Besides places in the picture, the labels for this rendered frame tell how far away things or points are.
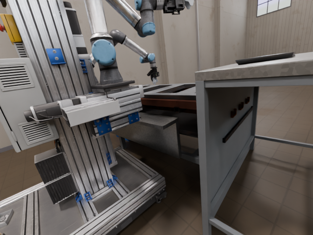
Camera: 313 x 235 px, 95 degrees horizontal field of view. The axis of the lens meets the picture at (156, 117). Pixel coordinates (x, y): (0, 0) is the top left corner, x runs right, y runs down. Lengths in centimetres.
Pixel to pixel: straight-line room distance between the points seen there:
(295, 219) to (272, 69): 115
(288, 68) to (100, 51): 76
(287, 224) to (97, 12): 170
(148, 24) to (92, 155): 95
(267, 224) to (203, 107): 99
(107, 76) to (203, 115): 62
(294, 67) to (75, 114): 84
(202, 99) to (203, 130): 15
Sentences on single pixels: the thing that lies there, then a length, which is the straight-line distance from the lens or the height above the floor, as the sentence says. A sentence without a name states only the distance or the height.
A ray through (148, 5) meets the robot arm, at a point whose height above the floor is 140.
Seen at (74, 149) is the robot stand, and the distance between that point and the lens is 117.
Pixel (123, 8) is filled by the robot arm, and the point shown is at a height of 144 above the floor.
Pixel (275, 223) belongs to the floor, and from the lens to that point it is 145.
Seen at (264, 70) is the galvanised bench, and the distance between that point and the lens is 60.
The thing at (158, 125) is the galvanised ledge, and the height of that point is 68.
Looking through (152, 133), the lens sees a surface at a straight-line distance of 145.
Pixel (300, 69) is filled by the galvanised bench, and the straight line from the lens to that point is 59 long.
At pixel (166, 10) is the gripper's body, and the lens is 100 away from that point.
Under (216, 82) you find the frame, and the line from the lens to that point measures 64.
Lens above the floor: 108
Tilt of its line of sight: 18 degrees down
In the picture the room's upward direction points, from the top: 8 degrees counter-clockwise
